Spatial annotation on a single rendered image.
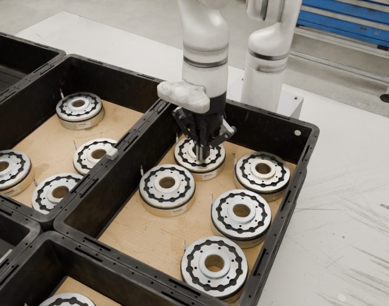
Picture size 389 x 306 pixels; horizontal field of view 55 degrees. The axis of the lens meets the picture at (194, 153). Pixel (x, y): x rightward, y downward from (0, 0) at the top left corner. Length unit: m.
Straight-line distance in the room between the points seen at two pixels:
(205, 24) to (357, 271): 0.55
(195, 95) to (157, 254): 0.27
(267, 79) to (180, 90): 0.32
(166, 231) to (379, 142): 0.67
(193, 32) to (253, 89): 0.34
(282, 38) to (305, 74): 1.86
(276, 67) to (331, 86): 1.77
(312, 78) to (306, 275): 1.98
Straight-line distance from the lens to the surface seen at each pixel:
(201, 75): 0.57
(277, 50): 0.81
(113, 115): 0.89
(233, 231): 0.62
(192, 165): 0.71
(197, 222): 0.67
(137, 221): 0.67
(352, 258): 0.84
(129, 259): 0.52
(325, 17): 2.48
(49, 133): 0.88
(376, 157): 1.06
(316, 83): 2.59
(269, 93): 0.87
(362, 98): 2.56
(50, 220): 0.59
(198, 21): 0.56
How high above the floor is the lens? 1.38
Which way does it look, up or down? 45 degrees down
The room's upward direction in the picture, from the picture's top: straight up
